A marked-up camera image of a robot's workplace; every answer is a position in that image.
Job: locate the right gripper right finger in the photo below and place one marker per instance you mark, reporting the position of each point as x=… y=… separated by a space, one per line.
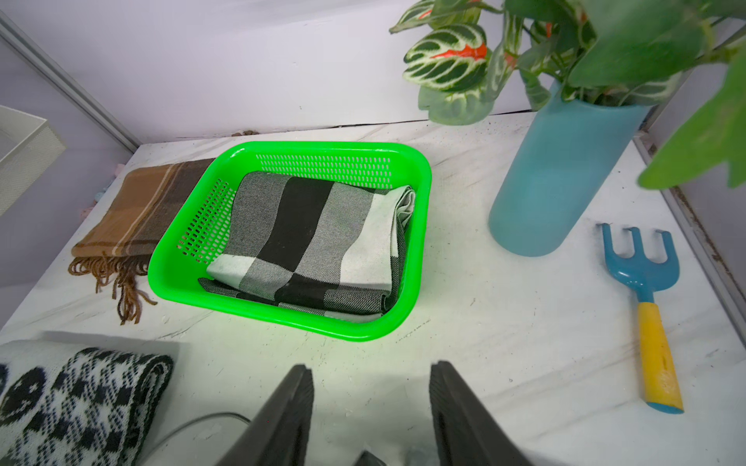
x=465 y=432

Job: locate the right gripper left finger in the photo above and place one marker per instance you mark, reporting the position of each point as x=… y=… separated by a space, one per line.
x=279 y=434

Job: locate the houndstooth smiley knit scarf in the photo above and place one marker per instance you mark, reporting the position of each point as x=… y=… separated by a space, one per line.
x=70 y=404

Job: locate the black white checked scarf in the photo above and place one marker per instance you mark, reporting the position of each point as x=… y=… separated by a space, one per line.
x=319 y=247

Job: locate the brown plaid fringed scarf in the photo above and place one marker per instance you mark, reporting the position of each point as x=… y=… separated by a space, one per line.
x=118 y=250

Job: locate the green plastic basket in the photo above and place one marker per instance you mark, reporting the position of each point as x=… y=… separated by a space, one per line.
x=200 y=230

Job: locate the blue yellow garden fork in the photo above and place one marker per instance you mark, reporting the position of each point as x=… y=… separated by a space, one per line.
x=645 y=277

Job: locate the blue vase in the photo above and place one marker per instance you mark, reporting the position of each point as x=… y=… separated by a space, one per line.
x=566 y=156

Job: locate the artificial green plant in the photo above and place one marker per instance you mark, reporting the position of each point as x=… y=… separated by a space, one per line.
x=614 y=54

